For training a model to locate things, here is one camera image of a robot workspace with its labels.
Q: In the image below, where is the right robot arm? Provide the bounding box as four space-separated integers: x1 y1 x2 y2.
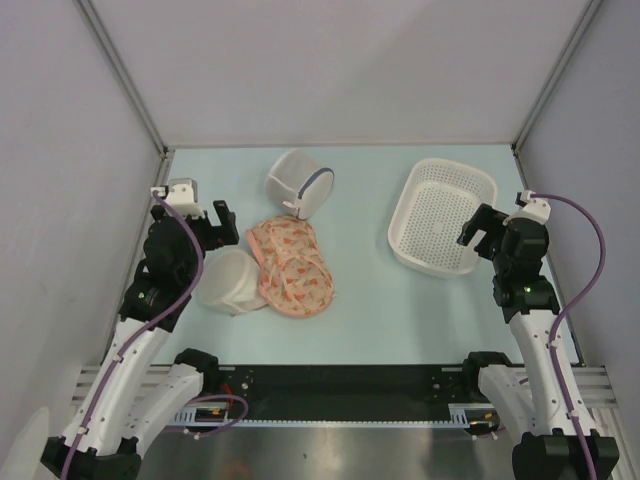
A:
457 195 620 479

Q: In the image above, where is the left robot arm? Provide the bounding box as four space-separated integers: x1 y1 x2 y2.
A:
41 199 239 479

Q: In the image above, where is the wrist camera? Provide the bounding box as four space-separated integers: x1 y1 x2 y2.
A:
503 190 551 226
150 178 206 219

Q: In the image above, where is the white mesh laundry bag blue trim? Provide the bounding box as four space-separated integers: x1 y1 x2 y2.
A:
265 149 335 220

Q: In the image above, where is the white perforated plastic basket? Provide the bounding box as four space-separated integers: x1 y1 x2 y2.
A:
387 158 498 278

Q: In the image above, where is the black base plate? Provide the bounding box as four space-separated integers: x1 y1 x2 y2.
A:
203 365 485 415

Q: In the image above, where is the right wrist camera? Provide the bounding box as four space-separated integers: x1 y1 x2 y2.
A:
503 190 551 226

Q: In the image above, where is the white slotted cable duct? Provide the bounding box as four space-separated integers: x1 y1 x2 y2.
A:
168 403 500 430

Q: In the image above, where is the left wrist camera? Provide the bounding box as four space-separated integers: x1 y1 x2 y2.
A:
150 178 206 219

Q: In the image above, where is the floral pink mesh laundry bag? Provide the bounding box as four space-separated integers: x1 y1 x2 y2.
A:
246 215 335 318

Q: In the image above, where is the plain white mesh laundry bag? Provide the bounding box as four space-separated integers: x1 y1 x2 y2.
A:
197 248 267 316

